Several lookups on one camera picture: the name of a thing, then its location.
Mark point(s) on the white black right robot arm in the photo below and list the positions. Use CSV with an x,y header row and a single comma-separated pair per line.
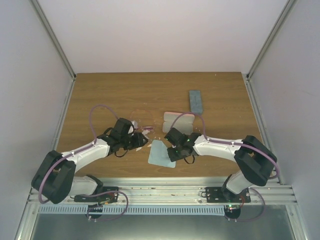
x,y
255,161

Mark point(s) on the right aluminium corner post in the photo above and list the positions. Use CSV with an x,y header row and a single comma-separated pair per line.
x,y
289,5

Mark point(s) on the left aluminium corner post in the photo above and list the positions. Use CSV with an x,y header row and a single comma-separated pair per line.
x,y
52,36

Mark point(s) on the aluminium table edge rail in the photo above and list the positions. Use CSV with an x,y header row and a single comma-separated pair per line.
x,y
189,190

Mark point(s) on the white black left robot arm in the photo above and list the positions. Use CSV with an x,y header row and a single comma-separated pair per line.
x,y
55,179

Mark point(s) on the pink clear glasses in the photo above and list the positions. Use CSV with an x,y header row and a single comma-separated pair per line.
x,y
143,118

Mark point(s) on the light blue cleaning cloth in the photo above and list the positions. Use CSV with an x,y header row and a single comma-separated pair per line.
x,y
158,155

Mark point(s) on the aluminium corner post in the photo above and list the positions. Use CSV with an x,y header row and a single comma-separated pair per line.
x,y
289,5
52,36

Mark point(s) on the pink glasses case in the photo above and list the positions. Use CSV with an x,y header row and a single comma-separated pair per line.
x,y
184,124

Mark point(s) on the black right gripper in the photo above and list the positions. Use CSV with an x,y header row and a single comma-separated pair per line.
x,y
173,157

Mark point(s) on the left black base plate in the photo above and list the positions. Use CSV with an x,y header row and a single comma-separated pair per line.
x,y
104,194

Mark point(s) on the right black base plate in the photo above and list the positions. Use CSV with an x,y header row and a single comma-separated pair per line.
x,y
224,196

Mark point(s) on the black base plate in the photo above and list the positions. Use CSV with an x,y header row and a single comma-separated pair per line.
x,y
104,194
224,196

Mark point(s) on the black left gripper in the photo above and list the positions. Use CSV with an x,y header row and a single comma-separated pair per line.
x,y
138,141

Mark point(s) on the grey slotted cable duct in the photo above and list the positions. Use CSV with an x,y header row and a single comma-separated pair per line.
x,y
202,210

